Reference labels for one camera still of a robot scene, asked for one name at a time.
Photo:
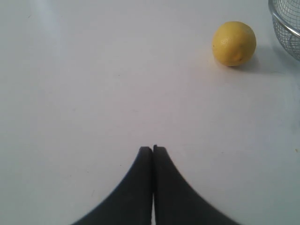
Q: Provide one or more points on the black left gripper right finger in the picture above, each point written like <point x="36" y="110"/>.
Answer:
<point x="175" y="201"/>

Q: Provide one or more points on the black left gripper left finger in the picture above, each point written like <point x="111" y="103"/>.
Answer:
<point x="130" y="203"/>

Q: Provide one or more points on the yellow lemon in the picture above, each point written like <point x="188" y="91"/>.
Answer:
<point x="233" y="44"/>

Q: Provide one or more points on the oval wire mesh basket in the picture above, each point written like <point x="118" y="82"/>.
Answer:
<point x="286" y="24"/>

